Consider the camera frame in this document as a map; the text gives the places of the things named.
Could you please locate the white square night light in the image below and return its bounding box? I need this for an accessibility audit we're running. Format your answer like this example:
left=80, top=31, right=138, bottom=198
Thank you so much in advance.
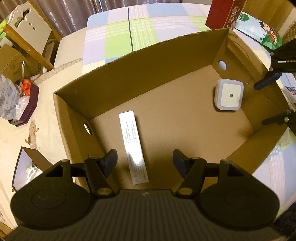
left=214, top=78, right=244, bottom=111

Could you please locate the white crocodile medicine box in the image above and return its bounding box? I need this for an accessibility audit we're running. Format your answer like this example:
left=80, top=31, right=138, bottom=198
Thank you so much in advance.
left=119, top=110, right=149, bottom=185

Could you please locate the clear blue label case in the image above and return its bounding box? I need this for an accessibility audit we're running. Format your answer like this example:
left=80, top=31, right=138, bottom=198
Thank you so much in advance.
left=282, top=86, right=296, bottom=104

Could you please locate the green white snack bag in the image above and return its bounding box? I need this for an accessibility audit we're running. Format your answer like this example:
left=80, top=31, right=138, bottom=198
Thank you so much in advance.
left=234, top=12, right=283, bottom=51

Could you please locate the embroidered cream cloth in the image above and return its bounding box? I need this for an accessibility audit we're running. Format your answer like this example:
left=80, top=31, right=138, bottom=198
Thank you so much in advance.
left=1, top=28, right=86, bottom=229

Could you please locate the open white lined box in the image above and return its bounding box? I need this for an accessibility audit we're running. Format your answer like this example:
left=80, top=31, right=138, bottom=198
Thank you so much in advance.
left=11, top=147, right=53, bottom=192

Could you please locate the brown cardboard box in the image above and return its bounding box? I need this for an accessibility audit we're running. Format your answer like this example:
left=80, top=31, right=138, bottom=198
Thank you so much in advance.
left=54, top=29, right=289, bottom=190

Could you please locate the red paper gift bag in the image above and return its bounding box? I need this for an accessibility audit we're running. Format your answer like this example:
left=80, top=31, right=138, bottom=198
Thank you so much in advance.
left=205, top=0, right=246, bottom=30

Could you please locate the dark red open tray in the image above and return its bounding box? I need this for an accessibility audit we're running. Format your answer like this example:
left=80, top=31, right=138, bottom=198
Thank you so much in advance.
left=9, top=77, right=39, bottom=127

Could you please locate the crumpled silver plastic bag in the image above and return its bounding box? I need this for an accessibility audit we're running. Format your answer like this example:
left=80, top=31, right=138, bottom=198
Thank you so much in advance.
left=1, top=74, right=21, bottom=121

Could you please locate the plaid tablecloth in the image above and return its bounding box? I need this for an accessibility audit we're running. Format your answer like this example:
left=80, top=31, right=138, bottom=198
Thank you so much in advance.
left=82, top=3, right=295, bottom=205

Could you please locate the small brown cardboard carton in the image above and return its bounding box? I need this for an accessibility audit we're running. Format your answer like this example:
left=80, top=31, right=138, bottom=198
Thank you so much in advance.
left=0, top=45, right=43, bottom=82

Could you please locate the white wooden chair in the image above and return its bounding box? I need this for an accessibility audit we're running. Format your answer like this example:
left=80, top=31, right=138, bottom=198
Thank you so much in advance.
left=3, top=1, right=62, bottom=71

